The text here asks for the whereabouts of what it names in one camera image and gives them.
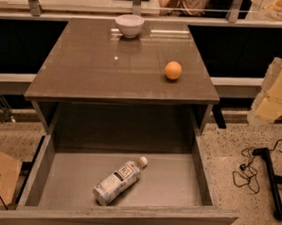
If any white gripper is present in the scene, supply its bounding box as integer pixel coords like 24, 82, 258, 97
247, 57, 282, 127

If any blue plastic water bottle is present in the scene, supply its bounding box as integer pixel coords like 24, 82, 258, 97
93, 156, 148, 206

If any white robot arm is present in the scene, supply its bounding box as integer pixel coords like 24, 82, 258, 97
247, 0, 282, 126

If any grey open drawer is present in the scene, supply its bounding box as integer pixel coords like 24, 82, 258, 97
0, 96, 245, 225

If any grey counter cabinet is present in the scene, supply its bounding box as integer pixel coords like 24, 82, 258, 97
25, 18, 220, 129

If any black stand leg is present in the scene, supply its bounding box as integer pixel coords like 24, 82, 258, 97
253, 147, 282, 221

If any orange fruit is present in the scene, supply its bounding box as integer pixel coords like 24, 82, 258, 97
165, 61, 183, 80

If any white ceramic bowl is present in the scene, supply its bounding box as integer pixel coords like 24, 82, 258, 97
115, 14, 144, 38

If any brown cardboard box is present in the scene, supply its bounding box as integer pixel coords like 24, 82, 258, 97
0, 141, 24, 210

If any black floor cable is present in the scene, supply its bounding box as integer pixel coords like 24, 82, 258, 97
231, 136, 282, 197

